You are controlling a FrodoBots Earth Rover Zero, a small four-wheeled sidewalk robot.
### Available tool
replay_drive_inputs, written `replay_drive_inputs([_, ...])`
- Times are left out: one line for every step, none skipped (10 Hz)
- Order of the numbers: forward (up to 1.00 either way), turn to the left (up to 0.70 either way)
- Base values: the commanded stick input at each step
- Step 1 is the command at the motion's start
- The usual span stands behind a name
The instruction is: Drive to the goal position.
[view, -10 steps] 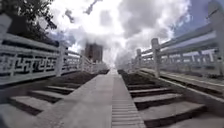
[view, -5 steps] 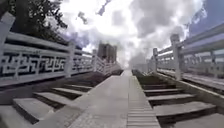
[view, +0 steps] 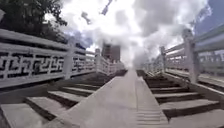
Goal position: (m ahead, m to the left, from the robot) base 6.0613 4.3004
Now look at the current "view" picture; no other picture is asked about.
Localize dark green trees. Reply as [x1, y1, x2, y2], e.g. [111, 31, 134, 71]
[0, 0, 70, 43]

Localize dark building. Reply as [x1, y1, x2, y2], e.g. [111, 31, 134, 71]
[101, 42, 122, 64]

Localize grey stone bridge pavement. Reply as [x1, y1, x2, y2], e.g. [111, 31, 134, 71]
[41, 69, 172, 128]

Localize white carved stone railing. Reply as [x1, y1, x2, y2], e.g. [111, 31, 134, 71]
[0, 28, 126, 90]
[139, 24, 224, 84]

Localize grey stone steps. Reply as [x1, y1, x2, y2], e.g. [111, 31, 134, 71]
[135, 69, 224, 128]
[0, 69, 128, 128]

